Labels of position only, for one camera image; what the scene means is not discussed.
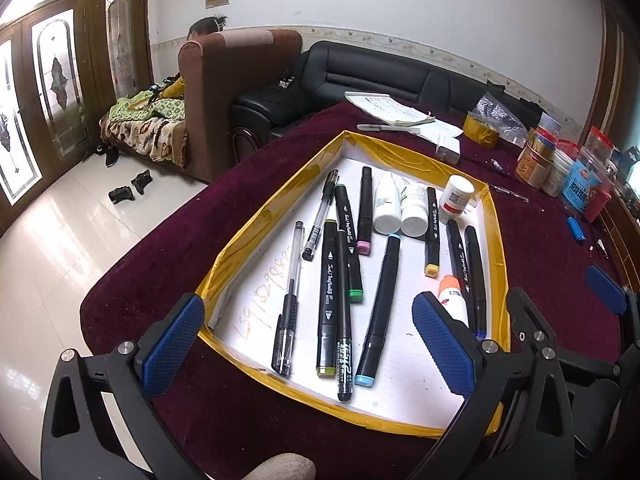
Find white plastic bottle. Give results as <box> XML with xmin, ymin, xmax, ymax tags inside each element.
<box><xmin>400</xmin><ymin>182</ymin><xmax>429</xmax><ymax>238</ymax></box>
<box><xmin>374</xmin><ymin>172</ymin><xmax>403</xmax><ymax>235</ymax></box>

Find brown armchair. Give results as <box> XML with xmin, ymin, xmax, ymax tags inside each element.
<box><xmin>177</xmin><ymin>30</ymin><xmax>304</xmax><ymax>184</ymax></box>

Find clear jar with blue label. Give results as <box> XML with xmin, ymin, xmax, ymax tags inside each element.
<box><xmin>562</xmin><ymin>126</ymin><xmax>615</xmax><ymax>214</ymax></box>

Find green cloth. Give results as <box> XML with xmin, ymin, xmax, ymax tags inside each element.
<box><xmin>110</xmin><ymin>87</ymin><xmax>186</xmax><ymax>121</ymax></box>

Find olive-capped black marker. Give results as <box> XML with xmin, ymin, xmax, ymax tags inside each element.
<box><xmin>315</xmin><ymin>220</ymin><xmax>339</xmax><ymax>376</ymax></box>

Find plain black marker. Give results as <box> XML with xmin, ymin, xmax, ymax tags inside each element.
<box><xmin>446</xmin><ymin>220</ymin><xmax>474</xmax><ymax>329</ymax></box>

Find white charger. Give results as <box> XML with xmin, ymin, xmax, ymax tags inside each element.
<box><xmin>436</xmin><ymin>135</ymin><xmax>461</xmax><ymax>165</ymax></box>

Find white bottle with red label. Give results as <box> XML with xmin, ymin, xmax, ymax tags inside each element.
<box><xmin>442</xmin><ymin>175</ymin><xmax>475</xmax><ymax>217</ymax></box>

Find clear gel pen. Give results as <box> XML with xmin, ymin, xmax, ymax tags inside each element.
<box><xmin>271</xmin><ymin>221</ymin><xmax>305</xmax><ymax>376</ymax></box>
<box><xmin>301</xmin><ymin>170</ymin><xmax>341</xmax><ymax>261</ymax></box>

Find pink-capped black marker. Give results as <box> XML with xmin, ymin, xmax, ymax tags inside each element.
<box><xmin>356</xmin><ymin>166</ymin><xmax>375</xmax><ymax>256</ymax></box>

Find white plastic jar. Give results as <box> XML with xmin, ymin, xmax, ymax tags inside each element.
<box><xmin>541</xmin><ymin>150</ymin><xmax>576</xmax><ymax>198</ymax></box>

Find clear plastic bag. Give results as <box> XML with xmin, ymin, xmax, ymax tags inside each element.
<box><xmin>472</xmin><ymin>92</ymin><xmax>529</xmax><ymax>136</ymax></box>

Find pink knitted cup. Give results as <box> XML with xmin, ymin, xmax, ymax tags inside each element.
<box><xmin>582</xmin><ymin>187</ymin><xmax>614</xmax><ymax>224</ymax></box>

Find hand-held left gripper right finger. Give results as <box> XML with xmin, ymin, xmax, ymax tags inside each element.
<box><xmin>411</xmin><ymin>292</ymin><xmax>576</xmax><ymax>480</ymax></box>

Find light-blue-capped black marker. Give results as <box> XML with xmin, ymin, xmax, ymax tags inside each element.
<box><xmin>354</xmin><ymin>234</ymin><xmax>403</xmax><ymax>388</ymax></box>

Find printed blanket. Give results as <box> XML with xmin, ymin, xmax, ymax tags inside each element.
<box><xmin>100</xmin><ymin>112</ymin><xmax>189</xmax><ymax>166</ymax></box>

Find yellow tape roll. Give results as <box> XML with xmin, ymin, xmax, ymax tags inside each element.
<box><xmin>462</xmin><ymin>112</ymin><xmax>501</xmax><ymax>149</ymax></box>

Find wooden sideboard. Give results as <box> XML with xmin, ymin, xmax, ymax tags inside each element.
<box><xmin>597</xmin><ymin>195</ymin><xmax>640</xmax><ymax>286</ymax></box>

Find green-capped black marker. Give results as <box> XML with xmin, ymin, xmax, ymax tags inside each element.
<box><xmin>334</xmin><ymin>184</ymin><xmax>365</xmax><ymax>304</ymax></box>

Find grey tape roll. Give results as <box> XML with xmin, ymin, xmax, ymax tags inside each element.
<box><xmin>537</xmin><ymin>112</ymin><xmax>564</xmax><ymax>136</ymax></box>

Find yellow-capped black marker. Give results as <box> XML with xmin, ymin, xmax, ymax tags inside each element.
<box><xmin>425</xmin><ymin>186</ymin><xmax>441</xmax><ymax>277</ymax></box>

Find orange label jar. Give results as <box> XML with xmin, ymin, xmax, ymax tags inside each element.
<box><xmin>515</xmin><ymin>147</ymin><xmax>553</xmax><ymax>189</ymax></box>

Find orange-capped glue bottle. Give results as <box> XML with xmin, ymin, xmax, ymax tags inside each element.
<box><xmin>438</xmin><ymin>275</ymin><xmax>470</xmax><ymax>329</ymax></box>

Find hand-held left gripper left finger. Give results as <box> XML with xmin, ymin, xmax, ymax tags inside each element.
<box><xmin>39</xmin><ymin>292</ymin><xmax>206</xmax><ymax>480</ymax></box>

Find person's left hand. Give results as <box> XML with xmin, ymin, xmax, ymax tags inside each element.
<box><xmin>242</xmin><ymin>452</ymin><xmax>317</xmax><ymax>480</ymax></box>

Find wooden glass door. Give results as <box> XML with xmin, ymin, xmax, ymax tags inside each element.
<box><xmin>0</xmin><ymin>0</ymin><xmax>152</xmax><ymax>207</ymax></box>

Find stacked tape rolls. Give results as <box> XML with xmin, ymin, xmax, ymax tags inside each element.
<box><xmin>525</xmin><ymin>127</ymin><xmax>559</xmax><ymax>156</ymax></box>

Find white paper notebook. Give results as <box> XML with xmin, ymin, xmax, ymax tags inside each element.
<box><xmin>345</xmin><ymin>91</ymin><xmax>464</xmax><ymax>141</ymax></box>

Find yellow taped cardboard tray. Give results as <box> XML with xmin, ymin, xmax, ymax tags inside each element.
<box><xmin>195</xmin><ymin>130</ymin><xmax>511</xmax><ymax>438</ymax></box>

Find black leather sofa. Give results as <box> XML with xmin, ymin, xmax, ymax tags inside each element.
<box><xmin>232</xmin><ymin>40</ymin><xmax>546</xmax><ymax>146</ymax></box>

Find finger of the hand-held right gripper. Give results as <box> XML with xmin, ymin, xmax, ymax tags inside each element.
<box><xmin>585</xmin><ymin>265</ymin><xmax>640</xmax><ymax>367</ymax></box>
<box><xmin>505</xmin><ymin>287</ymin><xmax>547</xmax><ymax>357</ymax></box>

